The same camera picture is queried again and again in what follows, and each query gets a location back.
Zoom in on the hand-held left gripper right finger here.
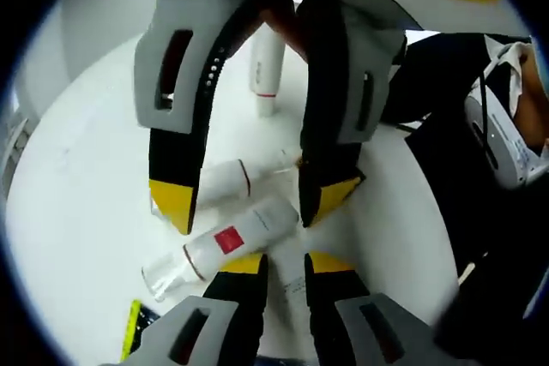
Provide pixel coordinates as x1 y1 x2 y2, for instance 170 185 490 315
303 251 437 366

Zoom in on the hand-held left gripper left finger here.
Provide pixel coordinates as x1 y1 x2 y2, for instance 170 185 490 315
100 252 270 366

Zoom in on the tall white skincare tube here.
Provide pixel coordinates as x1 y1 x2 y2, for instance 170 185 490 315
247 31 287 119

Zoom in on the white skincare bottle red label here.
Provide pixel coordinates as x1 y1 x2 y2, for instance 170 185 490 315
141 195 300 303

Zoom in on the green black skincare sachet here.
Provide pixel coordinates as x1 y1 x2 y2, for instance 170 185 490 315
119 299 163 363

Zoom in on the white skincare bottle dark ring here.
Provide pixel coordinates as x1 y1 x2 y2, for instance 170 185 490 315
197 149 304 209

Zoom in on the person's right hand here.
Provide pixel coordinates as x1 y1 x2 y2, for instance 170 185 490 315
259 0 312 65

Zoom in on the white chest device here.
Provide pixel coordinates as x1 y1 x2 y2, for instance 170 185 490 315
464 91 540 190

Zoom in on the black device cable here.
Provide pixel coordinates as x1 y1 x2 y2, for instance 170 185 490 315
479 46 505 172

